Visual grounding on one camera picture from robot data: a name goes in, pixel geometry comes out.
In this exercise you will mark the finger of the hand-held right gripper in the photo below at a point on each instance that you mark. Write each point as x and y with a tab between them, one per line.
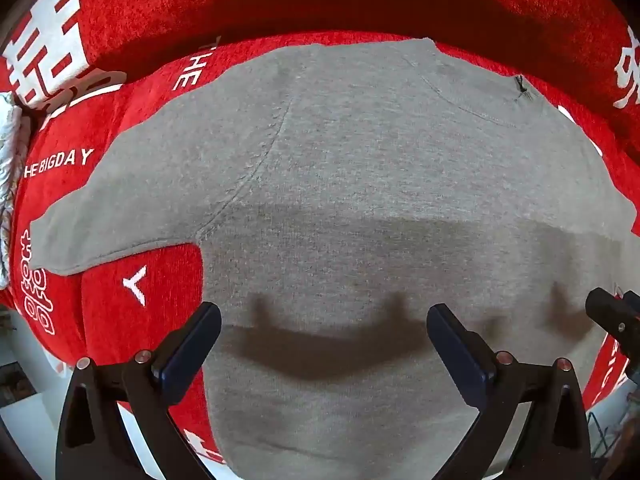
612	312

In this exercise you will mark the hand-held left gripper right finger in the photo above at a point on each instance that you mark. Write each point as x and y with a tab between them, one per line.
462	360

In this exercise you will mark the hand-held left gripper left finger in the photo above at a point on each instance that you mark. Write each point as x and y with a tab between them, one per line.
186	360

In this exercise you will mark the grey knit sweater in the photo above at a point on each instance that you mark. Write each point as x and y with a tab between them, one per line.
350	185

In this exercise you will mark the white fluffy cloth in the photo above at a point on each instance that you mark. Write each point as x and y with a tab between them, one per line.
7	160

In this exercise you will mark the red printed sofa cover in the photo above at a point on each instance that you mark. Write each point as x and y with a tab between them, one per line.
300	0

